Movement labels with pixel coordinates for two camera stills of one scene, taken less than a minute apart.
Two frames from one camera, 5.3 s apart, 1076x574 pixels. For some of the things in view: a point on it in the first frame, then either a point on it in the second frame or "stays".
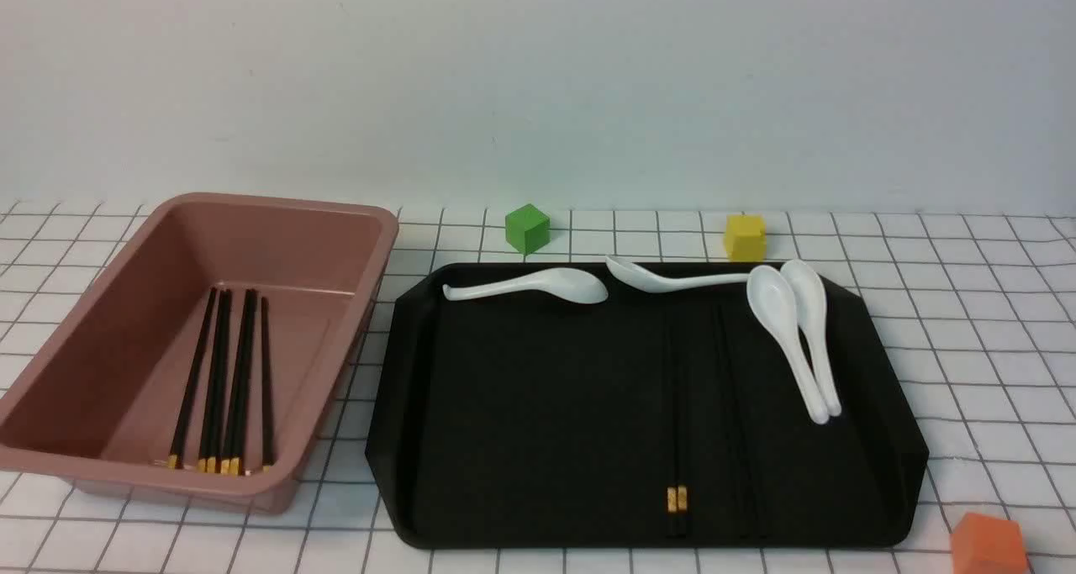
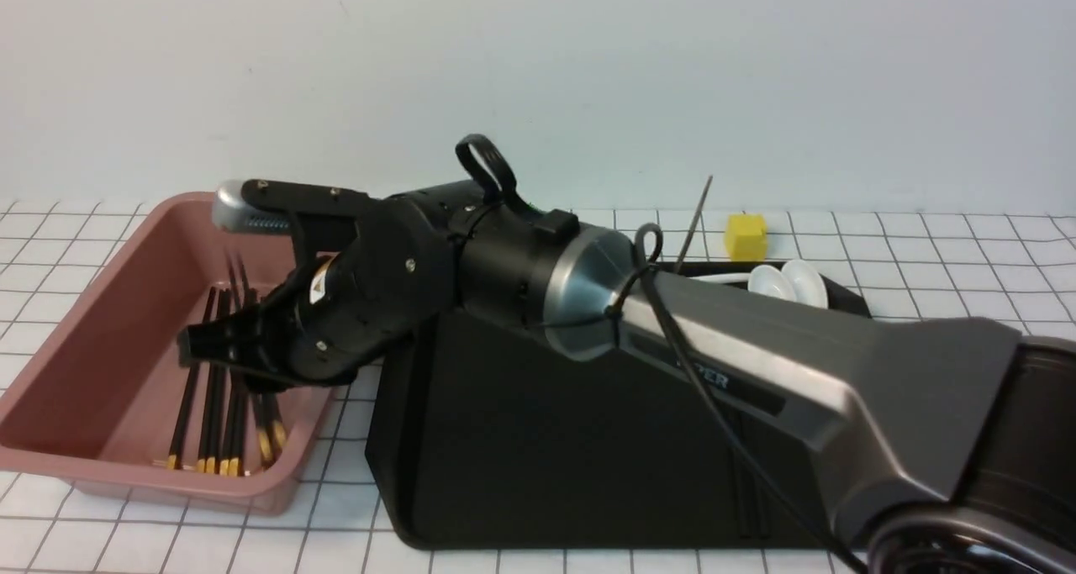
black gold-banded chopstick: x=682 y=505 to x=257 y=410
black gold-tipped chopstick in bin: x=220 y=382 stays
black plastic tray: x=650 y=418 stays
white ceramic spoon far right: x=805 y=294 stays
